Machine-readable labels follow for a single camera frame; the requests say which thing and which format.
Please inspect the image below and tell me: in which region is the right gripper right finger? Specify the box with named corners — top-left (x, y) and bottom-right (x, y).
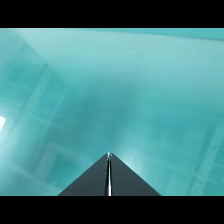
top-left (108, 152), bottom-right (162, 197)

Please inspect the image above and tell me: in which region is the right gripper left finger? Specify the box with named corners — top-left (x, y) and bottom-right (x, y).
top-left (57, 152), bottom-right (110, 197)

